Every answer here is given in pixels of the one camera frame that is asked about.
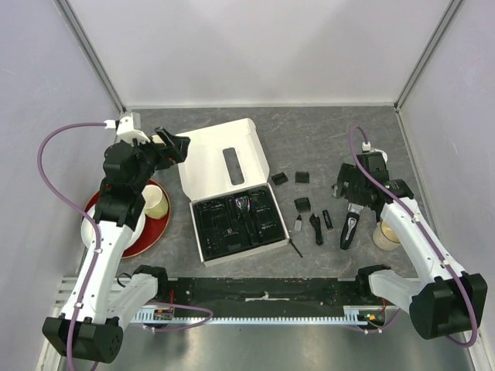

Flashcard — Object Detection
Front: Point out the black comb guard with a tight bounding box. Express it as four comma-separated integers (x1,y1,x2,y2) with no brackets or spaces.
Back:
295,171,310,184
294,197,312,214
271,172,288,186

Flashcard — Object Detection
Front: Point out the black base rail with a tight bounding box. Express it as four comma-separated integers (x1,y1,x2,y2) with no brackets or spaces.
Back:
167,277,392,319

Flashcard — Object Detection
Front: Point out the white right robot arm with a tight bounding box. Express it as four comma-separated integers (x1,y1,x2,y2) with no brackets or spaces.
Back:
159,126,487,339

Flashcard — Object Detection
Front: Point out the small white oil bottle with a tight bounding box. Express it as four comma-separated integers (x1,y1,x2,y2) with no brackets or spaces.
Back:
294,215,302,231

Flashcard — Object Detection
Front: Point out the white plate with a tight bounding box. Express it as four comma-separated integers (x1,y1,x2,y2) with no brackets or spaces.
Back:
80,212,145,249

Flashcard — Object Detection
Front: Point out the black silver hair clipper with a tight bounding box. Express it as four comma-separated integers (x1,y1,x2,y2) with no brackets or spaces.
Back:
340,203,364,250

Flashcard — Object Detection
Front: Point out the black cleaning brush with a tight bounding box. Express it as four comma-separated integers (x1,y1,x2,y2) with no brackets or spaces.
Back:
289,239,304,258

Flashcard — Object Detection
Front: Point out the white slotted cable duct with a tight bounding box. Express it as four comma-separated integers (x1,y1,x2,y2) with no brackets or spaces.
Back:
131,305,387,325

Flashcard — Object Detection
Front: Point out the red round plate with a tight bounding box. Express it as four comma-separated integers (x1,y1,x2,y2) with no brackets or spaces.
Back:
80,180,171,259

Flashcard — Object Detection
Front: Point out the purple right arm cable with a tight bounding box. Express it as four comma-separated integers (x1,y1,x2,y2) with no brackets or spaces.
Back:
349,124,479,347

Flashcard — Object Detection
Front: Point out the black battery stick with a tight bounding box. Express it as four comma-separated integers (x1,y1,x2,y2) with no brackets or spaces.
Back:
323,209,333,230

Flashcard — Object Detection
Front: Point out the cream paper cup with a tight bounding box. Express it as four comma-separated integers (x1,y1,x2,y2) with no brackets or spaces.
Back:
142,185,169,220

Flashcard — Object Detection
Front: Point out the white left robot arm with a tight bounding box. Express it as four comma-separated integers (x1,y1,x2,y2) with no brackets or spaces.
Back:
42,128,190,369

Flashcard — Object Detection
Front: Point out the black plastic tray insert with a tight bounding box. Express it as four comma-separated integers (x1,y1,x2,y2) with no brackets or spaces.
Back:
192,184,288,266

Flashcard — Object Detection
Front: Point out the cream ceramic mug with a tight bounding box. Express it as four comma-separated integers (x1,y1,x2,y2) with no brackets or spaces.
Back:
372,220,401,251

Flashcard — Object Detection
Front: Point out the white cardboard box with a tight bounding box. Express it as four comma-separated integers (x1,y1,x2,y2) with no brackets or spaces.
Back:
174,117,290,268

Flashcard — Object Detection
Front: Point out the black power cable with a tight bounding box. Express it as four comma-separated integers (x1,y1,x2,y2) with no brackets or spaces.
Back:
309,213,325,247

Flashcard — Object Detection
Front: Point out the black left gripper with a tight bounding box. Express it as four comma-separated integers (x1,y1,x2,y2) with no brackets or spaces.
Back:
125,127,189,192

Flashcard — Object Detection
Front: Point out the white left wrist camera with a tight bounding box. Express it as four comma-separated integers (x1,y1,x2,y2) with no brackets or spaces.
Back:
104,112,150,145

